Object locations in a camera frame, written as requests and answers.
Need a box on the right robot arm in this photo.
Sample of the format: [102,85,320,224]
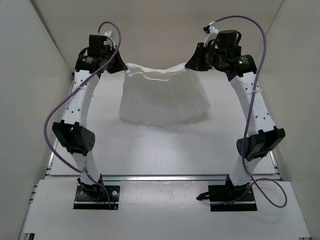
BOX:
[185,26,286,200]

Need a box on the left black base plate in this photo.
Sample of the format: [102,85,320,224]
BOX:
[73,183,121,211]

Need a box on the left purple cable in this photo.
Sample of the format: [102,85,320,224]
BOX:
[43,21,124,210]

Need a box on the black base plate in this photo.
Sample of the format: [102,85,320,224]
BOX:
[73,183,121,211]
[196,185,258,212]

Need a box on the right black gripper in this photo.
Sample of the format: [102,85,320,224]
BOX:
[185,43,226,73]

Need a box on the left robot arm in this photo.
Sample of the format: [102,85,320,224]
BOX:
[52,31,127,201]

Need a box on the purple cable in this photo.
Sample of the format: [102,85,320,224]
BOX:
[202,15,288,209]
[43,21,124,210]

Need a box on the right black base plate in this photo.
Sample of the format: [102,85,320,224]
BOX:
[196,185,258,212]

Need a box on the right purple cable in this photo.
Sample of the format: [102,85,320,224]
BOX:
[202,15,288,209]

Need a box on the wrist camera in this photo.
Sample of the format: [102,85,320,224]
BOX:
[203,21,219,47]
[103,30,116,40]

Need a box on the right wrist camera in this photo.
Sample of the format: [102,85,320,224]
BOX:
[203,21,219,47]

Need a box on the white pleated skirt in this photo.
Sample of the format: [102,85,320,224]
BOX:
[119,63,211,126]

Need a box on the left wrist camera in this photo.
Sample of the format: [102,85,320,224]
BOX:
[103,30,116,40]

